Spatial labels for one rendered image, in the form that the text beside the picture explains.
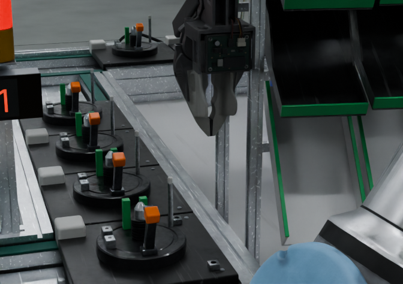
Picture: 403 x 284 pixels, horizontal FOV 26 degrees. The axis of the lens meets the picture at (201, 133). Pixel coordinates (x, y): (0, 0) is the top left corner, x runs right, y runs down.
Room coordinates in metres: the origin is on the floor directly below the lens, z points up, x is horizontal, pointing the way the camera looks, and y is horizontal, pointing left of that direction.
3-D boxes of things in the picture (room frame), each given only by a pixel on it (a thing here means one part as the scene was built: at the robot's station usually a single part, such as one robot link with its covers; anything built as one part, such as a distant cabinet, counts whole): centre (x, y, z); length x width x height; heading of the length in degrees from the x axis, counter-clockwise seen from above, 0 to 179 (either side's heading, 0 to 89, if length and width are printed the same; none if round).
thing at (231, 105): (1.05, -0.03, 1.27); 0.06 x 0.03 x 0.09; 16
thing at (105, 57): (2.60, 0.20, 1.01); 0.24 x 0.24 x 0.13; 16
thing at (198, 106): (1.04, 0.00, 1.27); 0.06 x 0.03 x 0.09; 16
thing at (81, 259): (1.24, 0.09, 1.01); 0.24 x 0.24 x 0.13; 16
